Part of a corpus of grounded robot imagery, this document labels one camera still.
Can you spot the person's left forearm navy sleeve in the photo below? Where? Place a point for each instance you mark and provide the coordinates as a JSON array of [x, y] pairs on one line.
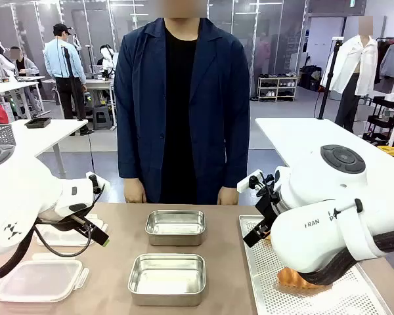
[[238, 164]]

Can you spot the steel rectangular container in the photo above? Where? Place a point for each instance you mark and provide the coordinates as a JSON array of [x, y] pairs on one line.
[[175, 226], [166, 279]]

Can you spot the man in light-blue shirt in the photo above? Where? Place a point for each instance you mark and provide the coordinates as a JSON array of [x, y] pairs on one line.
[[64, 62]]

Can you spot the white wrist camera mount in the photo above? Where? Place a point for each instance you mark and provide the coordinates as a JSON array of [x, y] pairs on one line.
[[101, 184], [247, 183]]

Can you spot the seated person grey top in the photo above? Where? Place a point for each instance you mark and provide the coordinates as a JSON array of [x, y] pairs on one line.
[[24, 65]]

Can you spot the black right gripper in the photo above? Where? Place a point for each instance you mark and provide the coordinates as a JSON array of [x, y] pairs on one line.
[[270, 205]]

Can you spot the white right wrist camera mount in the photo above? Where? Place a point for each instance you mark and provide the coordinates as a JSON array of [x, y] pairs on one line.
[[247, 183]]

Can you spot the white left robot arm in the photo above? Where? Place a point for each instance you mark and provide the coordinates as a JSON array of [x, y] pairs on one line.
[[16, 193]]

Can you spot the clothes rack with garments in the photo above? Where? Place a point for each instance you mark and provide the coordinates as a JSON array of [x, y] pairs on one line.
[[392, 62]]

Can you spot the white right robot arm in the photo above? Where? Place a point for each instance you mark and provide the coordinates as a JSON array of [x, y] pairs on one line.
[[318, 229]]

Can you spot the white shoe rack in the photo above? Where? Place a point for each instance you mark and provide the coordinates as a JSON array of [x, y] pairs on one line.
[[277, 88]]

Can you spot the golden brown croissant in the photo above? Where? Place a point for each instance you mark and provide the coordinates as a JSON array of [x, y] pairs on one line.
[[266, 235], [290, 279]]

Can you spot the perforated metal tray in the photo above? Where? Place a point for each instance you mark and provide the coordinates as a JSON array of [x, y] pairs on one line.
[[269, 279]]

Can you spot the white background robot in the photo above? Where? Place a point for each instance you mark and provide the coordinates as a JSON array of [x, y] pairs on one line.
[[108, 60]]

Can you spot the small black plastic tray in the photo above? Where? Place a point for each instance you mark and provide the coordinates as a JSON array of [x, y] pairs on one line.
[[37, 123]]

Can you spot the person's left hand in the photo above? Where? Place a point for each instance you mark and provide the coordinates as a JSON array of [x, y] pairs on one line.
[[228, 197]]

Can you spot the clear plastic lid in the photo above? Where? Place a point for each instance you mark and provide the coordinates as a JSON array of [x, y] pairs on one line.
[[57, 239], [36, 279]]

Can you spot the mannequin with white shirt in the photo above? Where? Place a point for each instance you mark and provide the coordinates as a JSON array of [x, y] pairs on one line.
[[354, 69]]

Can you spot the person's right hand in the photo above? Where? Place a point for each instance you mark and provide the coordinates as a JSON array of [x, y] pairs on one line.
[[134, 192]]

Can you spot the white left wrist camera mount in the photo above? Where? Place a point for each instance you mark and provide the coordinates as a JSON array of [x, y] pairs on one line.
[[101, 184]]

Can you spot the person's right forearm navy sleeve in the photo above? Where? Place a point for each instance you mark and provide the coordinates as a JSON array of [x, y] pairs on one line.
[[128, 157]]

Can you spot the white work desk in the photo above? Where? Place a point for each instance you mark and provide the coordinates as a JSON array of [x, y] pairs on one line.
[[10, 86]]

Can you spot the yellow crate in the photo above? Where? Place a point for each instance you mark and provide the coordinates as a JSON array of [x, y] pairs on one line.
[[392, 149]]

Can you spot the white table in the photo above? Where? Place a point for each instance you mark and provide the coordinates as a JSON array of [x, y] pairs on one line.
[[298, 138], [46, 136]]

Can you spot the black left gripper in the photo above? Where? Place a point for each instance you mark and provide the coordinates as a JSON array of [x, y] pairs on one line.
[[64, 223]]

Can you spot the grey step stool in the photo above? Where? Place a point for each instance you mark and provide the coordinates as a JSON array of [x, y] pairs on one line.
[[101, 118]]

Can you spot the black trolley cart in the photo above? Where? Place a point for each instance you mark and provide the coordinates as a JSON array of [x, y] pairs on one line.
[[382, 118]]

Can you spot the person torso navy jacket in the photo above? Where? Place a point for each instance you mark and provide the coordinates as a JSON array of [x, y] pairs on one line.
[[184, 108]]

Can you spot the black tripod stand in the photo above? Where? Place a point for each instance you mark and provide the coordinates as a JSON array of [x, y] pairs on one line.
[[328, 82], [73, 85]]

